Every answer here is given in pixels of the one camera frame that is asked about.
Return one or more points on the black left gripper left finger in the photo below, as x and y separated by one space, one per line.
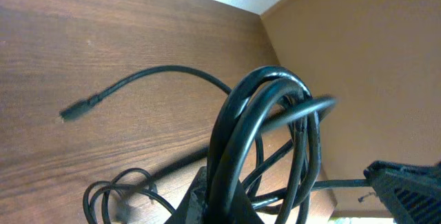
192 207

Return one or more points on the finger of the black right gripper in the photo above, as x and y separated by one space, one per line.
410 192

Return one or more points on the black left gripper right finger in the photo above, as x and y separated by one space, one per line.
243 210

